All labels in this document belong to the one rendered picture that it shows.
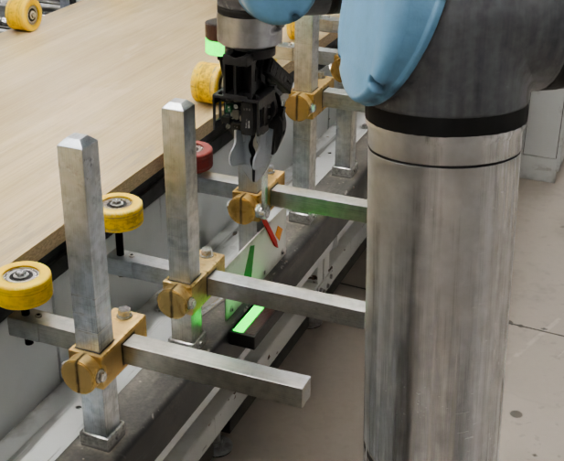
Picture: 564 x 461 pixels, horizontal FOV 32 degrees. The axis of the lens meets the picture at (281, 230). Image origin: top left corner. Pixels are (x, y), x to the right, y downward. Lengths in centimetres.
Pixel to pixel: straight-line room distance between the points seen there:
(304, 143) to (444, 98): 124
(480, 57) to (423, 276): 16
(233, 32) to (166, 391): 53
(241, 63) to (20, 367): 57
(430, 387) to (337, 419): 184
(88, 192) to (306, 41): 74
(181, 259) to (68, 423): 31
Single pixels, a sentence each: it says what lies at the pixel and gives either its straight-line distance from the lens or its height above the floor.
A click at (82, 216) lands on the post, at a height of 105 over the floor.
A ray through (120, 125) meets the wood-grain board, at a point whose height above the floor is 90.
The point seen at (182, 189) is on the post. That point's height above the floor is 98.
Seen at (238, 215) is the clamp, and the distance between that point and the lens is 168.
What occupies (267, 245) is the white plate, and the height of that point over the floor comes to 76.
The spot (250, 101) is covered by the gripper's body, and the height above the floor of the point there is 111.
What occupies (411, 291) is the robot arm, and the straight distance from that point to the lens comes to 73.
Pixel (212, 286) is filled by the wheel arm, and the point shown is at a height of 80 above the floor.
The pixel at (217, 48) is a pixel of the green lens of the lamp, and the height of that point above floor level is 112.
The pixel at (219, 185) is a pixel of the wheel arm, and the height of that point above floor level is 85.
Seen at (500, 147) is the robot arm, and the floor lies 131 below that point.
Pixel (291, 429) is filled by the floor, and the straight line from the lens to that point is 256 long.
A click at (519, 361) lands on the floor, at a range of 289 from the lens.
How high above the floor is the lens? 156
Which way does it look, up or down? 26 degrees down
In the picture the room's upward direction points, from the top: 1 degrees clockwise
